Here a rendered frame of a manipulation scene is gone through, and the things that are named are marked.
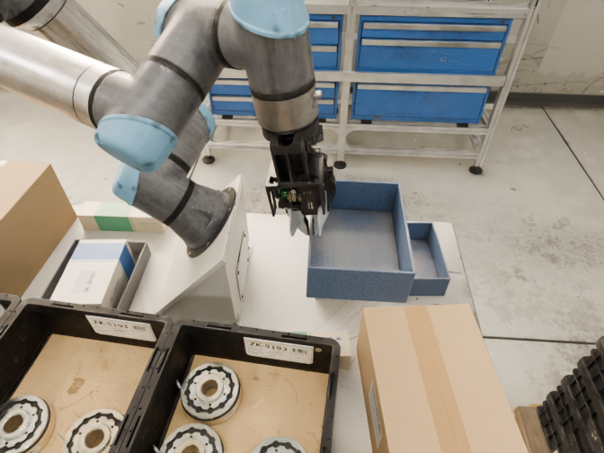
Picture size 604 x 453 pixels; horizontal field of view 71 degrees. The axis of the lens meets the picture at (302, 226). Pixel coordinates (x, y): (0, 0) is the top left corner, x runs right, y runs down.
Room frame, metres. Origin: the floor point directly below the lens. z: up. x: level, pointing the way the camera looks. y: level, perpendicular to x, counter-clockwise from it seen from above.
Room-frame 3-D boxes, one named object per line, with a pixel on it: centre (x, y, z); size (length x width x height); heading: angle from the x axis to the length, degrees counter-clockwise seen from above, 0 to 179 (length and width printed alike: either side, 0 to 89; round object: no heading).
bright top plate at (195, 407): (0.33, 0.16, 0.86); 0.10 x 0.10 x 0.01
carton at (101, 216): (0.91, 0.52, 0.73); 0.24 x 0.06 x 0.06; 87
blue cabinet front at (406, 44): (2.14, -0.64, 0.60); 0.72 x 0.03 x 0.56; 86
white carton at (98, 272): (0.66, 0.51, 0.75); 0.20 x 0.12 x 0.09; 0
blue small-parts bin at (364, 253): (0.48, -0.09, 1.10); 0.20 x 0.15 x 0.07; 177
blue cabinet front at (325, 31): (2.19, 0.16, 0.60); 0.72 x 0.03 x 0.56; 86
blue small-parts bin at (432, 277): (0.75, -0.29, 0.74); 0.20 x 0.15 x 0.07; 0
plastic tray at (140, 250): (0.67, 0.53, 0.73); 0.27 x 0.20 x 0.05; 177
